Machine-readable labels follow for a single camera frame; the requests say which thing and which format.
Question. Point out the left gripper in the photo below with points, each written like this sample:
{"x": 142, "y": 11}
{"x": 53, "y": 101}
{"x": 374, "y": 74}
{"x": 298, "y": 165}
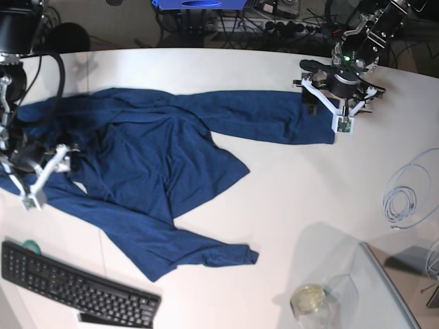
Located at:
{"x": 343, "y": 84}

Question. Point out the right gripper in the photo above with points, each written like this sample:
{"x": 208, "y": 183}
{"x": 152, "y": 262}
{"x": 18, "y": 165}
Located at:
{"x": 36, "y": 158}

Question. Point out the blue long-sleeve t-shirt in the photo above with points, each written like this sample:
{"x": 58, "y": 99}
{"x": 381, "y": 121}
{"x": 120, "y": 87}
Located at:
{"x": 147, "y": 157}

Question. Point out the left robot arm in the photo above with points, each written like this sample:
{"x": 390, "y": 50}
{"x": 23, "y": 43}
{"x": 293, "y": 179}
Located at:
{"x": 358, "y": 50}

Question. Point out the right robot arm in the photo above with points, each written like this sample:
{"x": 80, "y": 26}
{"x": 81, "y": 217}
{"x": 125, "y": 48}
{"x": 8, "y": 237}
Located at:
{"x": 21, "y": 23}

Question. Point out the green tape roll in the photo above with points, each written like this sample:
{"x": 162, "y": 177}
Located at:
{"x": 32, "y": 246}

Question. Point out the black computer keyboard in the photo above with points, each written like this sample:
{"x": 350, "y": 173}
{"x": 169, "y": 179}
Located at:
{"x": 110, "y": 302}

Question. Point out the clear glass jar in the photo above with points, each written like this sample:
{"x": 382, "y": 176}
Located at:
{"x": 332, "y": 304}

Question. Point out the blue box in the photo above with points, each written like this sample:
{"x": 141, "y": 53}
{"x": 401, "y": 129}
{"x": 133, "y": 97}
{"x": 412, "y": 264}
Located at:
{"x": 200, "y": 4}

